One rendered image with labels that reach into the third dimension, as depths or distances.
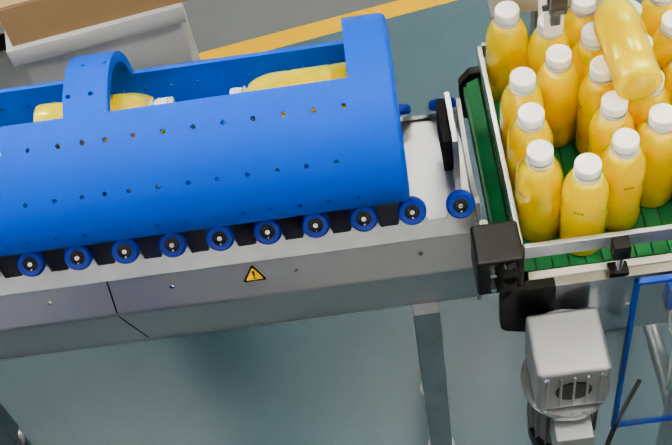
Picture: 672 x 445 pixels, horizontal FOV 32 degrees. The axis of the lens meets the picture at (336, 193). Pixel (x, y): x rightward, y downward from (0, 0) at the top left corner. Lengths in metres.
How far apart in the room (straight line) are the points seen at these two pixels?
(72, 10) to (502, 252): 0.87
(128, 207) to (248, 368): 1.17
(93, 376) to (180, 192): 1.28
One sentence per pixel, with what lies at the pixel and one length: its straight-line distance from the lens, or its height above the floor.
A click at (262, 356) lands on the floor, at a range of 2.82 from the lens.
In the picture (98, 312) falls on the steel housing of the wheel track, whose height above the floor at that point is 0.85.
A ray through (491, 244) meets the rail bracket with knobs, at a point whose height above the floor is 1.00.
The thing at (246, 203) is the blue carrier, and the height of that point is 1.09.
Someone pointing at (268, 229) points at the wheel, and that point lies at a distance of 1.82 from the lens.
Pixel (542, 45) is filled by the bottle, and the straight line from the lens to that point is 1.89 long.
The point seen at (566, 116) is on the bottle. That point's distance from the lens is 1.90.
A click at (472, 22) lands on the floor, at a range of 3.39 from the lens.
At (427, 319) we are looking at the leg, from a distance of 2.12.
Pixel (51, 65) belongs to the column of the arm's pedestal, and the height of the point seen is 0.93.
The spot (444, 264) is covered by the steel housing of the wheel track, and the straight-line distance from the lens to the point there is 1.89.
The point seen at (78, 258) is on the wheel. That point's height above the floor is 0.97.
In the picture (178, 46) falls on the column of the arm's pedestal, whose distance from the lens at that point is 2.21.
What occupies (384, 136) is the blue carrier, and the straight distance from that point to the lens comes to 1.64.
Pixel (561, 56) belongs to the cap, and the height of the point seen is 1.10.
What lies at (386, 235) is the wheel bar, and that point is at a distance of 1.84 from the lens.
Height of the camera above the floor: 2.45
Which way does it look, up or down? 54 degrees down
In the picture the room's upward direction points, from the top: 12 degrees counter-clockwise
